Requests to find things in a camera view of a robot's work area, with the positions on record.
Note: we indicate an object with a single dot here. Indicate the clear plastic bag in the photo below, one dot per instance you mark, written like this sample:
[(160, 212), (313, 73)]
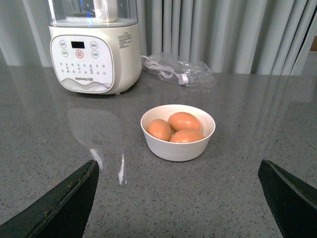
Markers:
[(170, 69)]

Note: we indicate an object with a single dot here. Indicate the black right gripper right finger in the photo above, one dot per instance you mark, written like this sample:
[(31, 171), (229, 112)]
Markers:
[(292, 202)]

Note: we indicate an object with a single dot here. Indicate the white Joyoung blender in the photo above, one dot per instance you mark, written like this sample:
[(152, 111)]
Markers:
[(95, 45)]

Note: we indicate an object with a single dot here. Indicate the brown egg bowl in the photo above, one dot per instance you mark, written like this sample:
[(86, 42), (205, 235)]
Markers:
[(160, 129), (186, 136)]

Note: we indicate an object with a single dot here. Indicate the white bowl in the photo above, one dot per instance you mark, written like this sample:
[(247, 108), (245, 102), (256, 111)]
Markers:
[(177, 152)]

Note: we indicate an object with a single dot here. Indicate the brown egg bowl left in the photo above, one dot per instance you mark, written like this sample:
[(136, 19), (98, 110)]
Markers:
[(160, 129)]

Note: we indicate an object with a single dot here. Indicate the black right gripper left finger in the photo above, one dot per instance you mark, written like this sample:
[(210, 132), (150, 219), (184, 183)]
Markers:
[(62, 212)]

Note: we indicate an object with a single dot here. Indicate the brown egg in bowl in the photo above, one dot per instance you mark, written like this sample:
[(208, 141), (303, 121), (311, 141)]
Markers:
[(183, 120)]

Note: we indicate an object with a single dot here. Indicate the grey curtain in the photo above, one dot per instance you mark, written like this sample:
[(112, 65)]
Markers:
[(230, 36)]

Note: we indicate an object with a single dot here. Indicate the brown egg bowl front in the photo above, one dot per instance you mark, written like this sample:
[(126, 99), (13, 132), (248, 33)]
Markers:
[(186, 136)]

